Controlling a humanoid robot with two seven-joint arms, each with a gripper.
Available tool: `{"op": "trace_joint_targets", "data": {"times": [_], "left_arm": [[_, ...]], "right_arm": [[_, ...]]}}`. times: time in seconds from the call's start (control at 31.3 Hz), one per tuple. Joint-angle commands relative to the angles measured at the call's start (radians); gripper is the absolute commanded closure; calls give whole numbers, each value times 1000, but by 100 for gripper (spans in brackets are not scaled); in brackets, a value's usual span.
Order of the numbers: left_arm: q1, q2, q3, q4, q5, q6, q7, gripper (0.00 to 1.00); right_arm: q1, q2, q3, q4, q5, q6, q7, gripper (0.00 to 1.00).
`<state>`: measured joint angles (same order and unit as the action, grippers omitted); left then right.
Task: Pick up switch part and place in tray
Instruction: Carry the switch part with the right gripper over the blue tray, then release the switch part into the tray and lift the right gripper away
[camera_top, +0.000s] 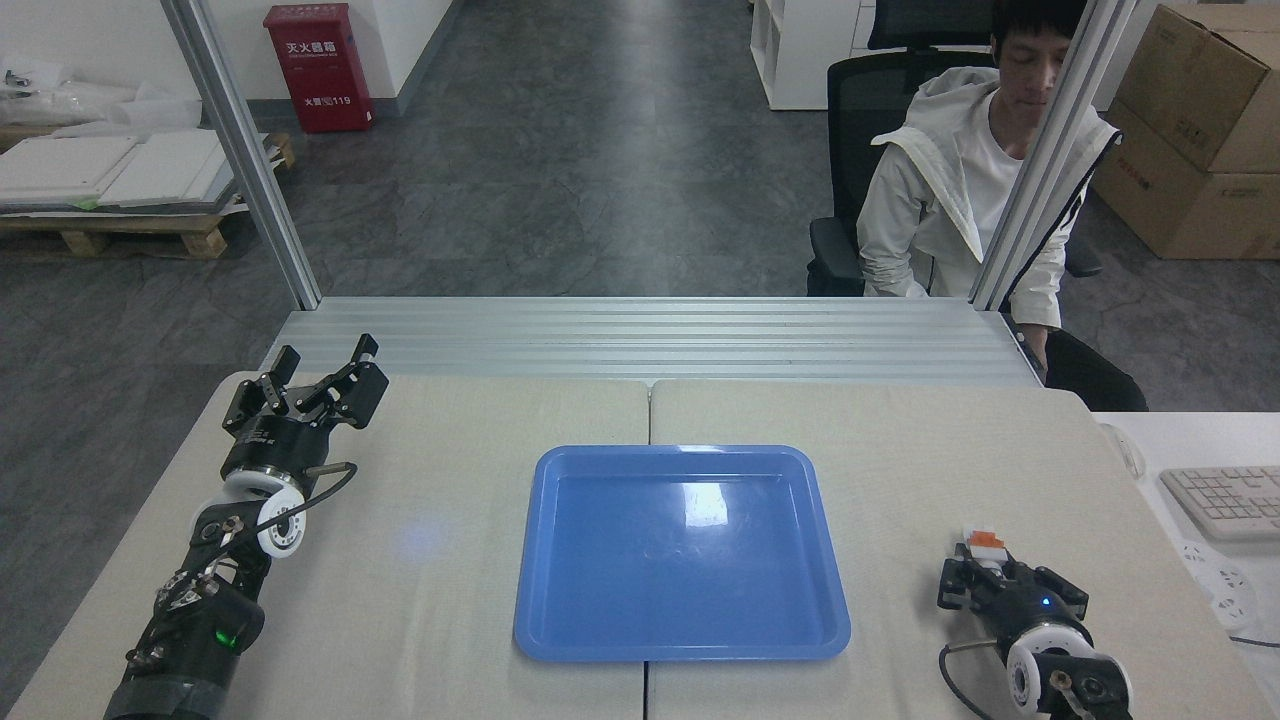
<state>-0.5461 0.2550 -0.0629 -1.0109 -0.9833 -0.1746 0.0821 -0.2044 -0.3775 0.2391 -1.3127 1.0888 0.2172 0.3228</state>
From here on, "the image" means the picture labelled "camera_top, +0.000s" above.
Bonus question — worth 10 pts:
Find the white cabinet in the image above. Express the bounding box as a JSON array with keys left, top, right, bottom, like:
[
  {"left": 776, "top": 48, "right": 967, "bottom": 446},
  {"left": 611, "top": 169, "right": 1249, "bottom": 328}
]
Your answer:
[{"left": 749, "top": 0, "right": 877, "bottom": 112}]

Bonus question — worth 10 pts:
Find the blue plastic tray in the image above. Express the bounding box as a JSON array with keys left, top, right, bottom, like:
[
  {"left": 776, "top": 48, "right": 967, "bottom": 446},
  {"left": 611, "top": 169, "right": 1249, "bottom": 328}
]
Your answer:
[{"left": 513, "top": 444, "right": 852, "bottom": 663}]

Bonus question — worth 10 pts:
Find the person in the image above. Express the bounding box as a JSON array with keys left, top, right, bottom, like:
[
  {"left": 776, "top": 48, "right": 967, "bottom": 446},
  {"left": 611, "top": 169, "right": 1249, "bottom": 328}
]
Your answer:
[{"left": 856, "top": 0, "right": 1151, "bottom": 413}]

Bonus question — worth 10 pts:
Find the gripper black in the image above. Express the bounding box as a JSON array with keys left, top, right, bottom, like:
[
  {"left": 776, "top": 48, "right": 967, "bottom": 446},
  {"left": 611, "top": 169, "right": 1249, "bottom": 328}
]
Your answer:
[
  {"left": 936, "top": 555, "right": 1093, "bottom": 651},
  {"left": 220, "top": 335, "right": 391, "bottom": 485}
]

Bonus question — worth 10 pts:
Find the white keyboard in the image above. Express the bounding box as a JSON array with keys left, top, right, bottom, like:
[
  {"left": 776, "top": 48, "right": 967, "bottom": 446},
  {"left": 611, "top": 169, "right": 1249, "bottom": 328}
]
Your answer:
[{"left": 1159, "top": 465, "right": 1280, "bottom": 544}]

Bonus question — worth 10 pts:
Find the white power strip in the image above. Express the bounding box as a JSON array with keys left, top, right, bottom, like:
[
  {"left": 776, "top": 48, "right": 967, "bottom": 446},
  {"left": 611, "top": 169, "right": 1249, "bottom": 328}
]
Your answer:
[{"left": 1174, "top": 539, "right": 1260, "bottom": 632}]

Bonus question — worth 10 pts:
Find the white and orange switch part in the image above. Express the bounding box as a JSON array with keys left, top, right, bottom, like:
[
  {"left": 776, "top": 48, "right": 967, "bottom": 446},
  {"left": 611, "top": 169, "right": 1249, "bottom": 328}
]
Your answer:
[{"left": 961, "top": 524, "right": 1010, "bottom": 578}]

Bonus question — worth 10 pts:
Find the ribbed aluminium table frame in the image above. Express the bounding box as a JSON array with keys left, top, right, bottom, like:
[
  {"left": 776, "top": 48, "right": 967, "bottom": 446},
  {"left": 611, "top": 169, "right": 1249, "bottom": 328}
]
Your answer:
[{"left": 261, "top": 295, "right": 1047, "bottom": 390}]

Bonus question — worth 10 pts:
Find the clear plastic packaging pile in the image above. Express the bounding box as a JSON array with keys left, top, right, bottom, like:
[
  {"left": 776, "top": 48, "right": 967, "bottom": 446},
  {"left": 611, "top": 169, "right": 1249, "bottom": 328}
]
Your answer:
[{"left": 0, "top": 55, "right": 203, "bottom": 133}]

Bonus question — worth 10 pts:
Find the stack of white boards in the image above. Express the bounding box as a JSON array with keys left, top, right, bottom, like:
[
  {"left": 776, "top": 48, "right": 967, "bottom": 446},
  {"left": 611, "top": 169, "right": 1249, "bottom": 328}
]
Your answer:
[{"left": 0, "top": 128, "right": 283, "bottom": 214}]

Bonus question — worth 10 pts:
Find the black office chair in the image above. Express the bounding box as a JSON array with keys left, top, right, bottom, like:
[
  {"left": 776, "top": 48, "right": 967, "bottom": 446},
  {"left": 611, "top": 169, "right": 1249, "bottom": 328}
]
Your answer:
[{"left": 807, "top": 0, "right": 1103, "bottom": 299}]

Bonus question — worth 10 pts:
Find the printed cardboard box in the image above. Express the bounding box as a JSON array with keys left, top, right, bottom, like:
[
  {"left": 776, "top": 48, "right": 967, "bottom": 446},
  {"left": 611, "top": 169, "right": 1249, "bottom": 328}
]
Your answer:
[{"left": 1089, "top": 100, "right": 1280, "bottom": 262}]

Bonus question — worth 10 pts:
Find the red fire extinguisher box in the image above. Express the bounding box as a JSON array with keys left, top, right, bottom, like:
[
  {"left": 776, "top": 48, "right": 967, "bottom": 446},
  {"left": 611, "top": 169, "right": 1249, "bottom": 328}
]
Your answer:
[{"left": 263, "top": 3, "right": 376, "bottom": 135}]

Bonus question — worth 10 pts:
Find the silver aluminium post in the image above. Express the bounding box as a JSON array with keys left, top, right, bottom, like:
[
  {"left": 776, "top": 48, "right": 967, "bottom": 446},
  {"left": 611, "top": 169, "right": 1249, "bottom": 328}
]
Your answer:
[
  {"left": 160, "top": 0, "right": 323, "bottom": 312},
  {"left": 967, "top": 0, "right": 1139, "bottom": 312}
]

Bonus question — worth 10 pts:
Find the white computer mouse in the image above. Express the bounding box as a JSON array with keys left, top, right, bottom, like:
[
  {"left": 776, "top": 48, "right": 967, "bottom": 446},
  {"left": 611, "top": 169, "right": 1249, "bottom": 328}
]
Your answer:
[{"left": 1098, "top": 422, "right": 1147, "bottom": 480}]

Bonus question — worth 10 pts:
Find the white desk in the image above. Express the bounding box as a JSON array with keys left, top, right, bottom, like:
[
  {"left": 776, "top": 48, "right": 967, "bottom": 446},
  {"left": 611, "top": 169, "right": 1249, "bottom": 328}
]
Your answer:
[{"left": 1088, "top": 410, "right": 1280, "bottom": 706}]

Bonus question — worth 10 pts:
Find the wooden pallet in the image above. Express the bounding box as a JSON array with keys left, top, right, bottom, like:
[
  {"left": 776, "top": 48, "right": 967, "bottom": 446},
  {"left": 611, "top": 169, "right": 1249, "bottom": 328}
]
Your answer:
[{"left": 0, "top": 124, "right": 297, "bottom": 261}]

